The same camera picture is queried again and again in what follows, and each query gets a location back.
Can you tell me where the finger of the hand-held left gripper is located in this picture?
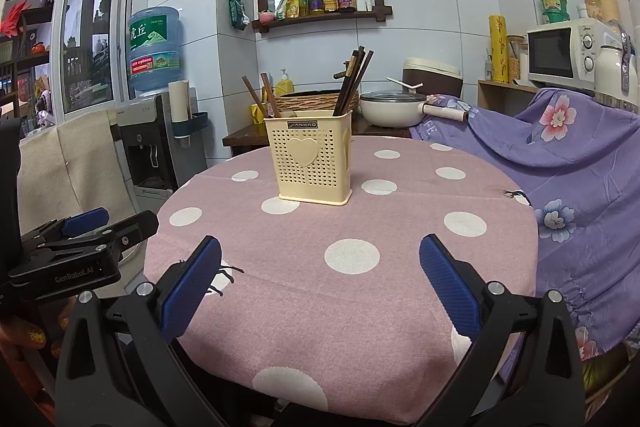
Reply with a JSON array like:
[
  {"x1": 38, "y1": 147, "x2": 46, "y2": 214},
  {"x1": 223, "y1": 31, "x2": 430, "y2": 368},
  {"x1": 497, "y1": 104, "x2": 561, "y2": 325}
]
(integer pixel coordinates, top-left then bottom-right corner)
[
  {"x1": 7, "y1": 211, "x2": 160, "y2": 304},
  {"x1": 21, "y1": 207, "x2": 111, "y2": 251}
]

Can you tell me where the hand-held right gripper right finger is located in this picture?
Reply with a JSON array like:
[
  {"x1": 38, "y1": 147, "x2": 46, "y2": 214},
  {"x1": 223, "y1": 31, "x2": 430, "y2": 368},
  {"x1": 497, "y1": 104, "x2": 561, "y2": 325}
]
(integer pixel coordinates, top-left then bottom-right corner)
[{"x1": 419, "y1": 234, "x2": 586, "y2": 427}]

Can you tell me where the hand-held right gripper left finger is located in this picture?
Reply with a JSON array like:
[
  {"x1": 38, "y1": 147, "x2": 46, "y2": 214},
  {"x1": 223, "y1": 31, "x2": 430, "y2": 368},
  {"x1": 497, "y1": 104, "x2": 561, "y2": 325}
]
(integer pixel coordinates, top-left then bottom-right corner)
[{"x1": 55, "y1": 235, "x2": 223, "y2": 427}]

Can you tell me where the cream perforated utensil holder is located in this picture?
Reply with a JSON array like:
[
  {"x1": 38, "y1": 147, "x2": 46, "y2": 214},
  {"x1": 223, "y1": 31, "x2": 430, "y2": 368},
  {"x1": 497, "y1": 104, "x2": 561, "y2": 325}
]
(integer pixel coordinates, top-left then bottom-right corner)
[{"x1": 264, "y1": 109, "x2": 354, "y2": 206}]

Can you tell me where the black chopstick with gold band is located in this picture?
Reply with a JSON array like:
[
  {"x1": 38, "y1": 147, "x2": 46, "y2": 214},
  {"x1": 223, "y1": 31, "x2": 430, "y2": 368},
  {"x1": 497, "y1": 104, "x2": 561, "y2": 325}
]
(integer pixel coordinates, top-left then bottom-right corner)
[{"x1": 332, "y1": 53, "x2": 357, "y2": 116}]

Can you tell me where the person's left hand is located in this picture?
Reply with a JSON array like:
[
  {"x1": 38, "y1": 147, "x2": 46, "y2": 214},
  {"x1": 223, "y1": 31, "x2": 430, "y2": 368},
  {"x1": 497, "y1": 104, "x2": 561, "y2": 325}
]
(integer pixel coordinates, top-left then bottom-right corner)
[{"x1": 0, "y1": 302, "x2": 76, "y2": 408}]

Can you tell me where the beige cloth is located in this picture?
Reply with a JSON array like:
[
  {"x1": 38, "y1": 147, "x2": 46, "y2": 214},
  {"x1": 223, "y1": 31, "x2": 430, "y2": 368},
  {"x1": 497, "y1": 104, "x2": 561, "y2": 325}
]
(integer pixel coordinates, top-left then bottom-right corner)
[{"x1": 17, "y1": 109, "x2": 138, "y2": 238}]

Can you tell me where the water dispenser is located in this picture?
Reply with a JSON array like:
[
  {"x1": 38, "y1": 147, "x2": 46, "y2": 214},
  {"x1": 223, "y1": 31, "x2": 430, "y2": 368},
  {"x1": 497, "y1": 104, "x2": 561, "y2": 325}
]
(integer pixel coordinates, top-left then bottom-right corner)
[{"x1": 116, "y1": 93, "x2": 208, "y2": 200}]

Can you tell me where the aluminium framed glass window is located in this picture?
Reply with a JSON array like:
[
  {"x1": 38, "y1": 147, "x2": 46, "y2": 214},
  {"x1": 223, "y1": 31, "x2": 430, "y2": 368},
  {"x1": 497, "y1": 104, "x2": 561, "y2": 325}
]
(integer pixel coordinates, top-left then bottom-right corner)
[{"x1": 10, "y1": 0, "x2": 136, "y2": 118}]

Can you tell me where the red paper decoration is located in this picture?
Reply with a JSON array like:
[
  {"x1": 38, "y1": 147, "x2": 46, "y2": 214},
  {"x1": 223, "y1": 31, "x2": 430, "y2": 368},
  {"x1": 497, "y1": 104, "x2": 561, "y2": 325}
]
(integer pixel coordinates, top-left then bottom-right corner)
[{"x1": 0, "y1": 0, "x2": 33, "y2": 38}]

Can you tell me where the purple floral cloth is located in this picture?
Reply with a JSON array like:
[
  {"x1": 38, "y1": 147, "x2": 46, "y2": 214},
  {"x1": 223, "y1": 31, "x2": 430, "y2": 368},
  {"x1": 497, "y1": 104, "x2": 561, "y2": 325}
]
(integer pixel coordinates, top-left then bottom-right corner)
[{"x1": 410, "y1": 88, "x2": 640, "y2": 383}]

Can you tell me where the blue water bottle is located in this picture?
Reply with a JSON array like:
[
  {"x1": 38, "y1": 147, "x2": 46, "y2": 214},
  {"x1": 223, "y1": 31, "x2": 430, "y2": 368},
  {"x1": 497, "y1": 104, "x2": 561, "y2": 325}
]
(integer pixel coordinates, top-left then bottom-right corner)
[{"x1": 127, "y1": 6, "x2": 181, "y2": 95}]

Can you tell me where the wooden shelf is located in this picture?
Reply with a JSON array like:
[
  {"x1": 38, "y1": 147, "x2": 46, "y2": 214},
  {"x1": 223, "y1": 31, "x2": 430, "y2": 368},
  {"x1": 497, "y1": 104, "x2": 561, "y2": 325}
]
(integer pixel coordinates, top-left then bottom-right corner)
[{"x1": 476, "y1": 79, "x2": 543, "y2": 110}]

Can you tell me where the glass pan lid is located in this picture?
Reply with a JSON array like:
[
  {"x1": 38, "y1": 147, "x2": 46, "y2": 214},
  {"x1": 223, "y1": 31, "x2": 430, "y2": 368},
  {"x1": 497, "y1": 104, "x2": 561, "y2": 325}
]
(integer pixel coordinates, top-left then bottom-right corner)
[{"x1": 360, "y1": 91, "x2": 426, "y2": 104}]

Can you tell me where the brown and white rice cooker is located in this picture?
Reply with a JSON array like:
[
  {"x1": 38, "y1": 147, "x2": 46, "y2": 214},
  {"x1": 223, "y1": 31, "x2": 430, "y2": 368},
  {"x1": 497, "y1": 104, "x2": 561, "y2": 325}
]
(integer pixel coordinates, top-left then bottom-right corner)
[{"x1": 402, "y1": 57, "x2": 463, "y2": 98}]

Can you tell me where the wicker basket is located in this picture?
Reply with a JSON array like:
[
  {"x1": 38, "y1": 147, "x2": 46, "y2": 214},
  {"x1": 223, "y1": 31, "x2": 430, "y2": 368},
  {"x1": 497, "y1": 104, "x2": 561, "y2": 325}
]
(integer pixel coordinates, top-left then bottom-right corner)
[{"x1": 275, "y1": 91, "x2": 361, "y2": 118}]

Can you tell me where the yellow soap pump bottle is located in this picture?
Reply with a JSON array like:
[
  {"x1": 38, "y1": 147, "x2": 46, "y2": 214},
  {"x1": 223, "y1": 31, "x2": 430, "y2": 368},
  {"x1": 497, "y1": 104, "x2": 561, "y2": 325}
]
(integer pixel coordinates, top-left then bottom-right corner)
[{"x1": 276, "y1": 68, "x2": 296, "y2": 96}]

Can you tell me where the glass jar with grains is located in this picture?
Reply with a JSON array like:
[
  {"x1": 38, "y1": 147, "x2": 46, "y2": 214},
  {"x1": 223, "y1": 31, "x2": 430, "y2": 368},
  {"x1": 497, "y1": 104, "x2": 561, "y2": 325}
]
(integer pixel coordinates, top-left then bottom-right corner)
[{"x1": 507, "y1": 35, "x2": 526, "y2": 82}]

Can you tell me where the yellow wrap roll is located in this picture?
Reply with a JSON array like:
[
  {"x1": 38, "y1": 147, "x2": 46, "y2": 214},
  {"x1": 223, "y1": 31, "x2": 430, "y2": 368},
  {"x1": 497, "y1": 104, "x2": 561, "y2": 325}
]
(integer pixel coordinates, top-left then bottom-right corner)
[{"x1": 488, "y1": 14, "x2": 511, "y2": 84}]

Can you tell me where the white microwave oven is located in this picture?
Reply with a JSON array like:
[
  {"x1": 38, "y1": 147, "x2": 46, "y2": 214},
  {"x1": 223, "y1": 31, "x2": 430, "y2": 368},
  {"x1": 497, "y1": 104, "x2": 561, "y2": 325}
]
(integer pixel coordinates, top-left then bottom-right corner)
[{"x1": 526, "y1": 18, "x2": 621, "y2": 95}]

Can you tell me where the white kettle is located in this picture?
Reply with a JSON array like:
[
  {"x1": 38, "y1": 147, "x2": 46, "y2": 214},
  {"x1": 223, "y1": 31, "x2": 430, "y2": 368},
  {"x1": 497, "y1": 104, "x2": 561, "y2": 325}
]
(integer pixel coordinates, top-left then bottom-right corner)
[{"x1": 594, "y1": 27, "x2": 640, "y2": 112}]

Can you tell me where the blue wall holder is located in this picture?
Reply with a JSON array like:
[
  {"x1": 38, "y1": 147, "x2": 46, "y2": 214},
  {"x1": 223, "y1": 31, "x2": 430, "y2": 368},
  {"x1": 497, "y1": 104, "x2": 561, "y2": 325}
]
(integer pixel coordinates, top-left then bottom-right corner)
[{"x1": 172, "y1": 111, "x2": 210, "y2": 142}]

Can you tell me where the white pan with handle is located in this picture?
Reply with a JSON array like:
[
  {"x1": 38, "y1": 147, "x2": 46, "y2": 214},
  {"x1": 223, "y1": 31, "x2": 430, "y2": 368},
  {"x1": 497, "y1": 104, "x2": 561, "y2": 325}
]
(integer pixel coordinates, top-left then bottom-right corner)
[{"x1": 359, "y1": 92, "x2": 471, "y2": 128}]

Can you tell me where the green wall packet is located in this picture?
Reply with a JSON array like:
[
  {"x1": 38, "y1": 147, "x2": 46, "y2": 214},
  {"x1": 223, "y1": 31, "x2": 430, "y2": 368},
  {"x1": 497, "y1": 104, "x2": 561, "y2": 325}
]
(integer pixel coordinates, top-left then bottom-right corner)
[{"x1": 228, "y1": 0, "x2": 250, "y2": 32}]

